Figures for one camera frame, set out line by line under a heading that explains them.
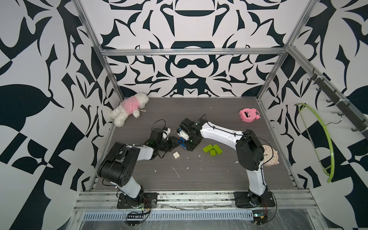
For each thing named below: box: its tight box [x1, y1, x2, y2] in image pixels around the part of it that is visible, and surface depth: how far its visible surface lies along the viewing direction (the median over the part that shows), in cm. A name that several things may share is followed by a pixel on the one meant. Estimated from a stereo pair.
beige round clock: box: [262, 144, 280, 167], surface depth 89 cm
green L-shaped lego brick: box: [202, 143, 224, 157], surface depth 93 cm
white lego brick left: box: [172, 150, 181, 160], surface depth 91 cm
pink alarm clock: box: [239, 108, 261, 123], surface depth 109 cm
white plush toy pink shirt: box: [110, 92, 150, 128], surface depth 106 cm
